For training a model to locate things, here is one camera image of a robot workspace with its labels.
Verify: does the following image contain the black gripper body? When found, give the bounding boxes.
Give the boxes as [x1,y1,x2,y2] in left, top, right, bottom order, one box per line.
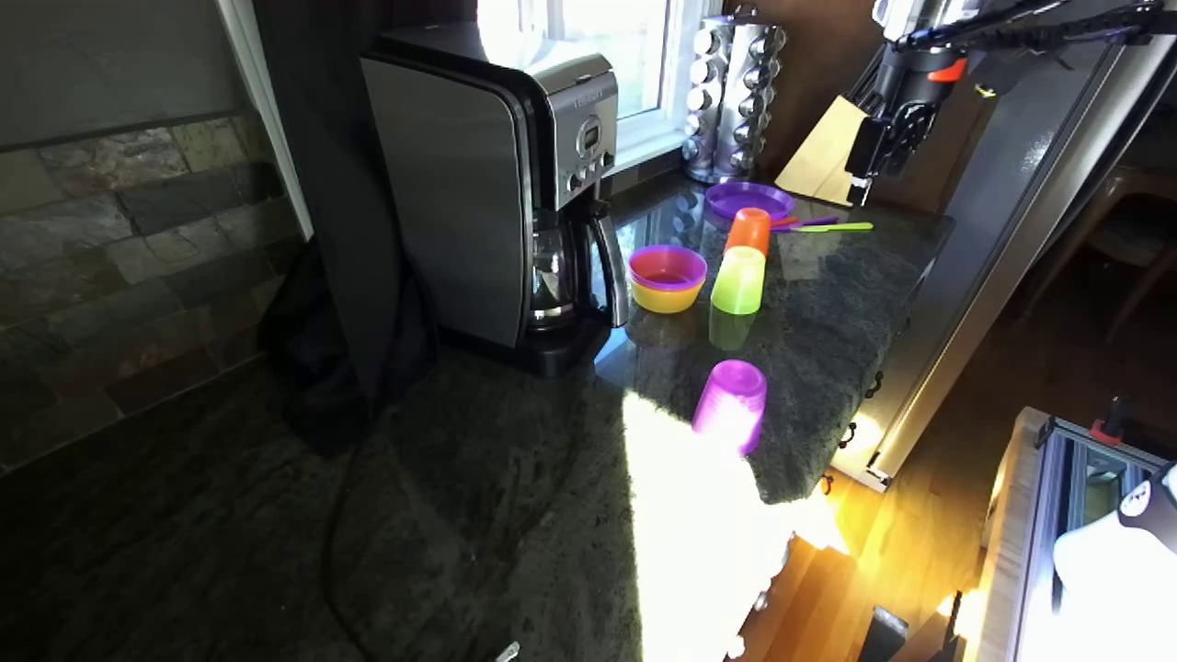
[861,39,975,157]

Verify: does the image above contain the orange yellow plastic cup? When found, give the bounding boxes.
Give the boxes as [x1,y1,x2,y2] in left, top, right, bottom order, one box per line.
[706,244,769,321]

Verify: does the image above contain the purple plastic cup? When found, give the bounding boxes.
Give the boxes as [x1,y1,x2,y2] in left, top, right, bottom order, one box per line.
[691,356,769,459]

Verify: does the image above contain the wooden knife block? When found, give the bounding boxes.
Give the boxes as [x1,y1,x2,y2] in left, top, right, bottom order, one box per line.
[772,93,874,210]

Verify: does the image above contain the green plastic utensil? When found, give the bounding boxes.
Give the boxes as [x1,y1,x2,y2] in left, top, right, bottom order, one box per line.
[794,218,879,238]

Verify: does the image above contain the purple plastic plate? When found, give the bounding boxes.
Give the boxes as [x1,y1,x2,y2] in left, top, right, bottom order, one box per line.
[701,179,800,231]

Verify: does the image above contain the stainless steel appliance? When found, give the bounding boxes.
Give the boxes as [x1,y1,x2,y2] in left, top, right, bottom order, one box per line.
[828,30,1177,493]

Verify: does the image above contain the metal spice rack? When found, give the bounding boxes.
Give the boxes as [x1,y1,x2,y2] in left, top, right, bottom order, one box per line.
[677,9,791,186]

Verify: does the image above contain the pink plastic bowl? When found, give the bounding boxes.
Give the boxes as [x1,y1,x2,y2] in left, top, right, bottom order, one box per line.
[625,244,711,294]

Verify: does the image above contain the yellow plastic bowl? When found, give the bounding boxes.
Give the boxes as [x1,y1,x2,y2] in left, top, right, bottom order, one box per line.
[627,280,706,321]

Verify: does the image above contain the silver black coffee maker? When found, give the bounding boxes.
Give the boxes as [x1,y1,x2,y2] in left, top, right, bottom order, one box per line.
[356,27,632,379]

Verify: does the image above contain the dark curtain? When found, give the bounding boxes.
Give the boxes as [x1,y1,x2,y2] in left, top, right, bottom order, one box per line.
[251,0,433,459]

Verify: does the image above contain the white window frame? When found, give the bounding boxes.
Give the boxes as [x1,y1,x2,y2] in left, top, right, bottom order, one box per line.
[474,0,728,174]

